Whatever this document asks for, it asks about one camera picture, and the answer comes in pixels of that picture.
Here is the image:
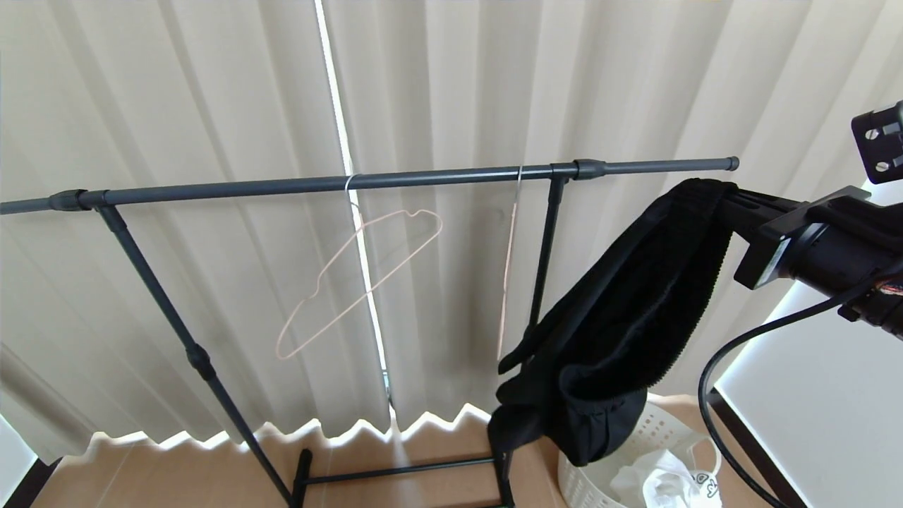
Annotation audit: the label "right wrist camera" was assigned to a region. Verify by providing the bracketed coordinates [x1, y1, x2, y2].
[852, 101, 903, 186]

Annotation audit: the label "black shorts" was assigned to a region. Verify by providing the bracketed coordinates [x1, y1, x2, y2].
[487, 178, 740, 468]

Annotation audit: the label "pink clothes hanger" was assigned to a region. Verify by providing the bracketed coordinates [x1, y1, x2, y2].
[275, 175, 444, 361]
[496, 167, 524, 362]

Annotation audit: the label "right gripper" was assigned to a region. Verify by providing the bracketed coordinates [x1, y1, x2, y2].
[721, 185, 903, 304]

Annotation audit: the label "beige curtain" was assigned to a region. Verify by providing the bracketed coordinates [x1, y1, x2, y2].
[0, 0, 903, 466]

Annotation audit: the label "white printed garment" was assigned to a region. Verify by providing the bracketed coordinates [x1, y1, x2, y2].
[610, 434, 724, 508]

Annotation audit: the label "black clothes rack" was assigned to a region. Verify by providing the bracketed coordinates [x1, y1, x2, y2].
[0, 157, 740, 508]

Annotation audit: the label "white laundry basket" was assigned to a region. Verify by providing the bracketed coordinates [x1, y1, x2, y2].
[557, 395, 724, 508]

